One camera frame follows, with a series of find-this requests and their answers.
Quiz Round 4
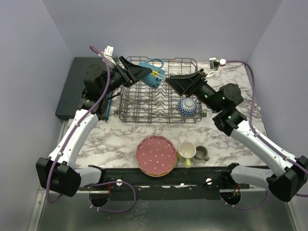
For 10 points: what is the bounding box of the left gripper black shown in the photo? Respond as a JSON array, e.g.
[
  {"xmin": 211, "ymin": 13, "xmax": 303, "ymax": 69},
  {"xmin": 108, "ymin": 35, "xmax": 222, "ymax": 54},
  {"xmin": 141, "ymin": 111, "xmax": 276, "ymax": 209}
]
[{"xmin": 100, "ymin": 56, "xmax": 151, "ymax": 97}]

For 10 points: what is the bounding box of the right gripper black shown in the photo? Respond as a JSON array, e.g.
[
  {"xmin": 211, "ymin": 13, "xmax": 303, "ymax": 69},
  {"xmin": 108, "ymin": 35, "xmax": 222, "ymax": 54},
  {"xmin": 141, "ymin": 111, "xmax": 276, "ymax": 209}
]
[{"xmin": 165, "ymin": 69, "xmax": 222, "ymax": 114}]

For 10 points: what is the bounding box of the blue mug white inside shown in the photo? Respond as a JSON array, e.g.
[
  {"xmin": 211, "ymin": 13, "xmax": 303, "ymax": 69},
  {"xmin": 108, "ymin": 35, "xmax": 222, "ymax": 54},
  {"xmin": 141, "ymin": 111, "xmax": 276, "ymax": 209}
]
[{"xmin": 138, "ymin": 58, "xmax": 166, "ymax": 90}]

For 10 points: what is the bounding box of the red and blue patterned bowl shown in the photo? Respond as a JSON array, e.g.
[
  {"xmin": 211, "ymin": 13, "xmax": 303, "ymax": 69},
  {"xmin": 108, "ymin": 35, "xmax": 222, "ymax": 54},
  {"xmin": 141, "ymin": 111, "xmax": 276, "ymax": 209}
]
[{"xmin": 177, "ymin": 98, "xmax": 197, "ymax": 117}]

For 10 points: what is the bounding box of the grey wire dish rack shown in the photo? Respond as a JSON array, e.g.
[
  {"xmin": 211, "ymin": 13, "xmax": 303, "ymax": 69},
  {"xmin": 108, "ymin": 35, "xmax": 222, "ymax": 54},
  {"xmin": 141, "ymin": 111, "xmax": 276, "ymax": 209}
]
[{"xmin": 114, "ymin": 56, "xmax": 207, "ymax": 123}]

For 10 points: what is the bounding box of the cream mug yellow handle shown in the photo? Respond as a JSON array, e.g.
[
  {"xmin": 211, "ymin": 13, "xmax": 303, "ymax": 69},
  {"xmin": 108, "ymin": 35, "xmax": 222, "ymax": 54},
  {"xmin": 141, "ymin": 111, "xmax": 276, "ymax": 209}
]
[{"xmin": 177, "ymin": 141, "xmax": 196, "ymax": 168}]

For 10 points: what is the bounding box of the small grey-brown cup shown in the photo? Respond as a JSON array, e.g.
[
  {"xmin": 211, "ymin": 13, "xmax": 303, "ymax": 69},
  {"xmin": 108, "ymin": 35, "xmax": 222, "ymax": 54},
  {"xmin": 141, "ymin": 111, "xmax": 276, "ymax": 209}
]
[{"xmin": 195, "ymin": 145, "xmax": 210, "ymax": 161}]

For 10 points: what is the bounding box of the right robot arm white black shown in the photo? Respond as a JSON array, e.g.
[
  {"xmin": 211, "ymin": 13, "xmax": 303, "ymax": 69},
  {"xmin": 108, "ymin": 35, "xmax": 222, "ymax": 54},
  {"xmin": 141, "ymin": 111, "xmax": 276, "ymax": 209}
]
[{"xmin": 165, "ymin": 69, "xmax": 308, "ymax": 202}]

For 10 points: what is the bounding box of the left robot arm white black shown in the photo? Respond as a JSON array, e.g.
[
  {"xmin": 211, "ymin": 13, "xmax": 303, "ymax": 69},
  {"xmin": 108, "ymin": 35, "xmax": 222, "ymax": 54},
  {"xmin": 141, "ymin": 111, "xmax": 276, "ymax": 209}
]
[{"xmin": 36, "ymin": 56, "xmax": 152, "ymax": 197}]

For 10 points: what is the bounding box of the dark grey flat box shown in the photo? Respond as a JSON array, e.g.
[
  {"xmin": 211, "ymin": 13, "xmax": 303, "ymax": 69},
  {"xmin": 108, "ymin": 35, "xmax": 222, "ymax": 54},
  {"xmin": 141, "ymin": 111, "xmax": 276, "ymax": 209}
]
[{"xmin": 55, "ymin": 57, "xmax": 106, "ymax": 120}]

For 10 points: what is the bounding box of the pink polka dot plate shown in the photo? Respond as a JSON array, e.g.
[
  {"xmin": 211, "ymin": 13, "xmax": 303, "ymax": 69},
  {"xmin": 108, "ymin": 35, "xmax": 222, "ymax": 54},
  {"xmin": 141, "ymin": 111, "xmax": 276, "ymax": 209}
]
[{"xmin": 136, "ymin": 135, "xmax": 177, "ymax": 175}]

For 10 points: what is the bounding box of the yellow plate under pink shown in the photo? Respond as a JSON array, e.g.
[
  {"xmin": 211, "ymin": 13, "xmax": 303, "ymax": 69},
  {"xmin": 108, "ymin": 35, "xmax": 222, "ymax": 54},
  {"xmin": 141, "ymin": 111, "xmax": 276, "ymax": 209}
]
[{"xmin": 140, "ymin": 164, "xmax": 176, "ymax": 178}]

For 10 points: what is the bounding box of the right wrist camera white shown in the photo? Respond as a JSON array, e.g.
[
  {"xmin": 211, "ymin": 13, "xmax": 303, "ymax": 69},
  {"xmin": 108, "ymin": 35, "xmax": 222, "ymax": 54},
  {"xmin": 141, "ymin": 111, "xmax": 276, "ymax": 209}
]
[{"xmin": 206, "ymin": 57, "xmax": 227, "ymax": 77}]

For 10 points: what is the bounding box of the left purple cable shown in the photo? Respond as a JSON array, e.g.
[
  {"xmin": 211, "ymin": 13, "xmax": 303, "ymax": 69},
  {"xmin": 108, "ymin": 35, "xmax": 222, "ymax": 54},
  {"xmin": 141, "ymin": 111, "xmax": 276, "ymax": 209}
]
[{"xmin": 45, "ymin": 45, "xmax": 137, "ymax": 214}]

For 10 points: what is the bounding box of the purple cable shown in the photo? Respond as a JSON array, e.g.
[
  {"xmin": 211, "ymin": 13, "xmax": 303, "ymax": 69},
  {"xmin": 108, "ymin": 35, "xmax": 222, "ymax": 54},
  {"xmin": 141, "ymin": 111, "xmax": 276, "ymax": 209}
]
[
  {"xmin": 221, "ymin": 59, "xmax": 308, "ymax": 210},
  {"xmin": 45, "ymin": 45, "xmax": 137, "ymax": 214}
]

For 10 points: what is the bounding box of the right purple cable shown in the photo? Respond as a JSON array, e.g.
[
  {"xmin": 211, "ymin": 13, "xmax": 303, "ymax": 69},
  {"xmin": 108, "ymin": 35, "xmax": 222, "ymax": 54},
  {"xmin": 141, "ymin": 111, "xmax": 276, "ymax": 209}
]
[{"xmin": 221, "ymin": 59, "xmax": 308, "ymax": 210}]

